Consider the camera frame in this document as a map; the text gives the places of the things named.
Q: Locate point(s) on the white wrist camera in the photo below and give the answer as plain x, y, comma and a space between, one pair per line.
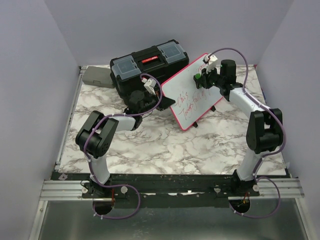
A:
149, 84
211, 61

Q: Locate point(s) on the pink framed whiteboard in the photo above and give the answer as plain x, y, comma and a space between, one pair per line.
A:
191, 103

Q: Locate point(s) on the grey plastic case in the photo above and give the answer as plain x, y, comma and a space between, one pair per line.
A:
98, 77

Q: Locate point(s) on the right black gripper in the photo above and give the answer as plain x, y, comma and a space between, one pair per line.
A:
204, 76

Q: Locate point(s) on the green black whiteboard eraser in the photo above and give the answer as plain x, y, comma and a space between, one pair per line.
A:
197, 76

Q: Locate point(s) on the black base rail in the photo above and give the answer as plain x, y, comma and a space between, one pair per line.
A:
128, 191

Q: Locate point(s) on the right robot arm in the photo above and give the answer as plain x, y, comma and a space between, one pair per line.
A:
264, 131

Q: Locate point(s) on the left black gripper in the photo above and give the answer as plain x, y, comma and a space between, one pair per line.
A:
165, 103

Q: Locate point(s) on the aluminium frame rail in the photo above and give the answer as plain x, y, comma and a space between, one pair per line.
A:
57, 190

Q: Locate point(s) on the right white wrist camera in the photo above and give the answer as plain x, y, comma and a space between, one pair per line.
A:
211, 61

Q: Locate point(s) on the black plastic toolbox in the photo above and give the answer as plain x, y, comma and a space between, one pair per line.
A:
161, 61

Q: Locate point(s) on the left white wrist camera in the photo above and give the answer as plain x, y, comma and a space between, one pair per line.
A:
149, 84

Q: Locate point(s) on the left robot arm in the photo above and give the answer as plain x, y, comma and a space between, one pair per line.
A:
95, 136

